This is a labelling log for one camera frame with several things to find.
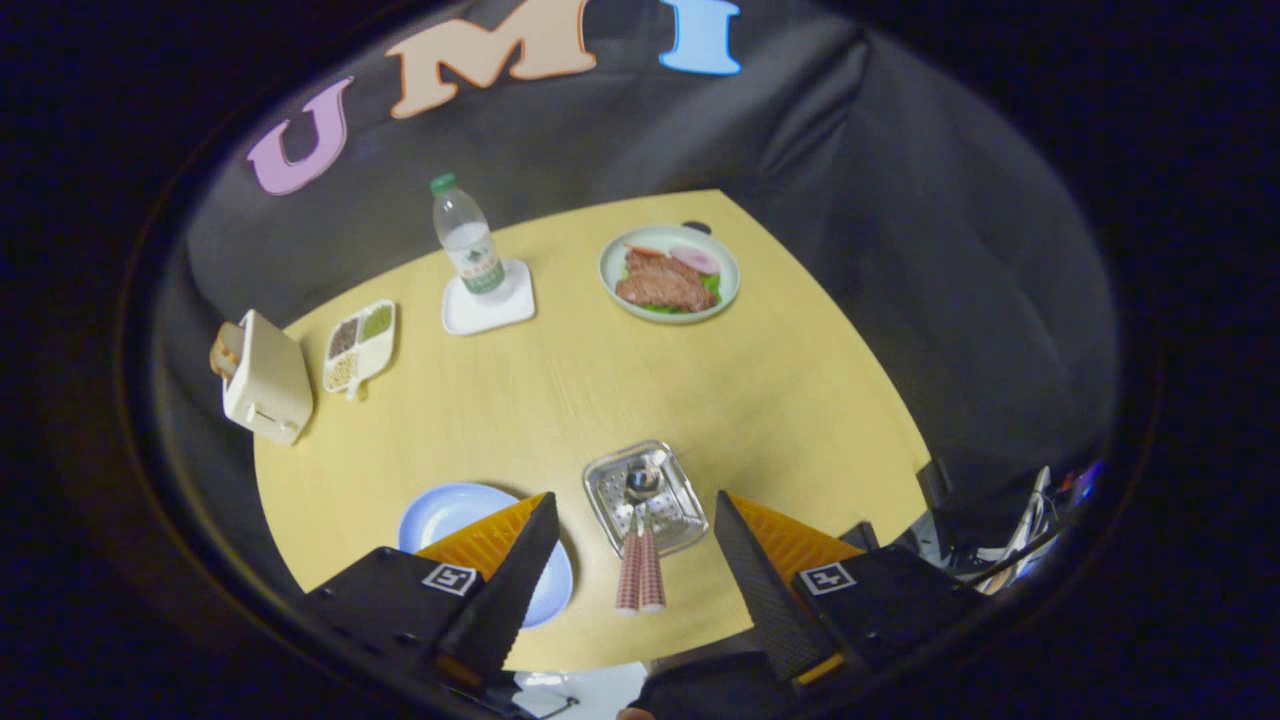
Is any pale green food plate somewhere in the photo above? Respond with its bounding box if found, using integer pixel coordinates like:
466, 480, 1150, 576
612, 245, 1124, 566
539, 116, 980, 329
598, 223, 741, 325

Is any clear water bottle green cap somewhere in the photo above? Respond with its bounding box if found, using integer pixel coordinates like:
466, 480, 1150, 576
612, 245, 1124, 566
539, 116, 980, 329
430, 173, 513, 299

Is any blue round plate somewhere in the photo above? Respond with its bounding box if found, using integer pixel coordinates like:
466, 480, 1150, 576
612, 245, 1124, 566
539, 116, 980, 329
398, 483, 575, 629

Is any black backdrop cloth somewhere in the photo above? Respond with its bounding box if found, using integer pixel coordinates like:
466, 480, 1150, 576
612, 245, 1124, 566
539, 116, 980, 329
150, 0, 1121, 601

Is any white cable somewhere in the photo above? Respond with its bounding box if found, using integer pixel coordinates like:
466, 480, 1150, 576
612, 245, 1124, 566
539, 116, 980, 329
975, 465, 1053, 576

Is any cream toaster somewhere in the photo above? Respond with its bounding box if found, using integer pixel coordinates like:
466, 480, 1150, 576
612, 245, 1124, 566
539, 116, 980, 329
222, 310, 315, 446

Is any dark cloth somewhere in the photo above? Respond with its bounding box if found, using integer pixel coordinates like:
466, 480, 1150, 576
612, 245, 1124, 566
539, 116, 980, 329
630, 650, 801, 720

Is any brown meat slice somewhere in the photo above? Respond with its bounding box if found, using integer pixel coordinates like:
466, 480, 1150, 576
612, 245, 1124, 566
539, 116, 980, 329
615, 250, 716, 313

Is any fork with red checkered handle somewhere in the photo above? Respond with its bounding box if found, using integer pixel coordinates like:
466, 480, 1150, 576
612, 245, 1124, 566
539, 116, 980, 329
615, 505, 643, 616

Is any white divided dish with grains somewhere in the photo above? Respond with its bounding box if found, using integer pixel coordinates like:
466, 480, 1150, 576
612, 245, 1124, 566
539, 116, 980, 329
321, 298, 397, 401

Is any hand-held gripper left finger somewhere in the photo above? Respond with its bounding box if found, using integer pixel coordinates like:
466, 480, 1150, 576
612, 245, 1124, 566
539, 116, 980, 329
300, 490, 563, 701

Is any spoon with red checkered handle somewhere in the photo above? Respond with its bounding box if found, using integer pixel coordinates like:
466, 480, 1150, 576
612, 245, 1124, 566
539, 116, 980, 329
625, 462, 668, 613

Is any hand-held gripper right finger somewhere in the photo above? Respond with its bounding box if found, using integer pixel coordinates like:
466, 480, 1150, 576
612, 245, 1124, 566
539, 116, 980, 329
712, 488, 991, 686

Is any white square coaster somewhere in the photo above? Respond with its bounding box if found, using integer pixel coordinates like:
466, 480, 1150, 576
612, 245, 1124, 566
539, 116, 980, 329
441, 259, 537, 336

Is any metal wire cutlery holder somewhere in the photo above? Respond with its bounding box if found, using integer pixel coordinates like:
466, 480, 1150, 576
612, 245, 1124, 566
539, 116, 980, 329
583, 440, 710, 559

